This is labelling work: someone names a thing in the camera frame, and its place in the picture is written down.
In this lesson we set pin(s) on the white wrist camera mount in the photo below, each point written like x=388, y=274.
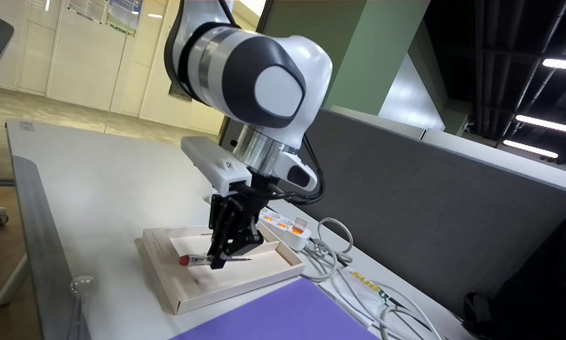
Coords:
x=217, y=165

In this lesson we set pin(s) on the grey partition panel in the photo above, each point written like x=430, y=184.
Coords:
x=445, y=214

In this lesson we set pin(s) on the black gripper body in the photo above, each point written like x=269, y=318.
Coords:
x=237, y=212

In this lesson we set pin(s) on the purple paper sheet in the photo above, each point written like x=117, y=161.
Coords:
x=298, y=310

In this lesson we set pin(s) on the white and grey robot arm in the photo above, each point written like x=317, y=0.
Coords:
x=273, y=87

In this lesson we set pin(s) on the silver pen tester red cap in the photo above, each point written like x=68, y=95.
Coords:
x=207, y=259

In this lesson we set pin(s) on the white power strip orange switches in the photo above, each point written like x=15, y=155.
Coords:
x=292, y=233

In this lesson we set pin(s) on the green pillar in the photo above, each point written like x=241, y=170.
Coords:
x=368, y=44

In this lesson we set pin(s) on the white label yellow lettering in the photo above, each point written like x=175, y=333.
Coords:
x=373, y=288

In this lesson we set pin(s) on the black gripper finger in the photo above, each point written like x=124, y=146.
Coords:
x=247, y=237
x=219, y=231

